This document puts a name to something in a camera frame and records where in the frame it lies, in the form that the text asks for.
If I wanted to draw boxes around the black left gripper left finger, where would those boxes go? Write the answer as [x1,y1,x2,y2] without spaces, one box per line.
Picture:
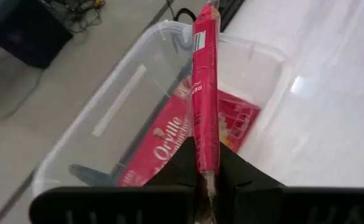
[29,136,198,224]

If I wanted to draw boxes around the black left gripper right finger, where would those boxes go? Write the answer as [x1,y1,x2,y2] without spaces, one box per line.
[215,140,364,224]

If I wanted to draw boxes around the red Orville popcorn bag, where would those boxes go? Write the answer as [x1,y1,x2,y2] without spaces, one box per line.
[118,74,262,187]
[190,0,222,200]

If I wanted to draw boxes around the clear plastic storage bin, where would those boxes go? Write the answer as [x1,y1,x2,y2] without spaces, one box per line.
[32,20,294,200]

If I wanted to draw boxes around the black equipment box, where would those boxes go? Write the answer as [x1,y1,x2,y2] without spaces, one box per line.
[0,0,74,70]

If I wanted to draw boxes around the black cable tangle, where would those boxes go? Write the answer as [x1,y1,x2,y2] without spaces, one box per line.
[43,0,106,34]

